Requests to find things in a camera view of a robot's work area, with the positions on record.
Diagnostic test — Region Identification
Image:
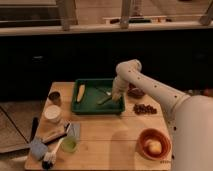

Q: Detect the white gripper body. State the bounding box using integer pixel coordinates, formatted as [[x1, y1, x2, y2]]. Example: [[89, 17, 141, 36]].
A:
[[112, 76, 128, 96]]

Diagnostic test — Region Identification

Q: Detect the gripper finger pair tip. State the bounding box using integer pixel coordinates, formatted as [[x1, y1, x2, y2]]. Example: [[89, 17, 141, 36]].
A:
[[112, 94, 121, 102]]

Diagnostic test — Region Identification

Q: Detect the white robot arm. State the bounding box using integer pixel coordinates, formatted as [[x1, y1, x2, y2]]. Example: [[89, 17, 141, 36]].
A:
[[112, 59, 213, 171]]

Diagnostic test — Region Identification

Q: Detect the green plastic tray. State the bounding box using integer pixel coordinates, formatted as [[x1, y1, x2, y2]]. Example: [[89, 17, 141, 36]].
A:
[[71, 78, 125, 115]]

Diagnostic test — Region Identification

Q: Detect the dark red bowl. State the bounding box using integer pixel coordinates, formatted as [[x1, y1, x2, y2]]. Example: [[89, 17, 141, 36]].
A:
[[127, 84, 145, 99]]

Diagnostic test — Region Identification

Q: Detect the metal spoon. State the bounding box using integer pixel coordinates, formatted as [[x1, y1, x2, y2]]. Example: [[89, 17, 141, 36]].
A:
[[96, 88, 111, 96]]

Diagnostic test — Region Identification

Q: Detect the dark grape bunch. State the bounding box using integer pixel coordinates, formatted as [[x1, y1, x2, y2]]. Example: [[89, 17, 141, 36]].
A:
[[133, 104, 157, 115]]

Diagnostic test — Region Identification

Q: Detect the yellow corn cob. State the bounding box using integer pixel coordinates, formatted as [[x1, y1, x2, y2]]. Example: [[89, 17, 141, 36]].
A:
[[76, 84, 85, 102]]

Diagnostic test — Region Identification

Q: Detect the orange bowl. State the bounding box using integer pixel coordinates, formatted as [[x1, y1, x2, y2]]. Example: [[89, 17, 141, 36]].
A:
[[136, 128, 171, 161]]

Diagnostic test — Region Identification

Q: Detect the small metal cup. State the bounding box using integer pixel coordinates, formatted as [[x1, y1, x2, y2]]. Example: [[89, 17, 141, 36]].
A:
[[48, 91, 61, 106]]

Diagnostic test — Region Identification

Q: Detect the yellow round fruit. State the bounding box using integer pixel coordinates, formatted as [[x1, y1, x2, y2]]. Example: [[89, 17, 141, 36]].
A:
[[146, 140, 162, 155]]

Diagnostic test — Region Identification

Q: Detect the green plastic cup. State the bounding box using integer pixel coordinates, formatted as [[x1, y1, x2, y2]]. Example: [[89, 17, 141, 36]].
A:
[[61, 136, 77, 153]]

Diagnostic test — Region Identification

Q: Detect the white dish brush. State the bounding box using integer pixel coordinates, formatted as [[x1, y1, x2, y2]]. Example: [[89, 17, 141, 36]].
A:
[[42, 139, 63, 170]]

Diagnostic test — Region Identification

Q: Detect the wooden handled tool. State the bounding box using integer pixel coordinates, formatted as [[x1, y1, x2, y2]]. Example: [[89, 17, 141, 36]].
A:
[[42, 123, 70, 144]]

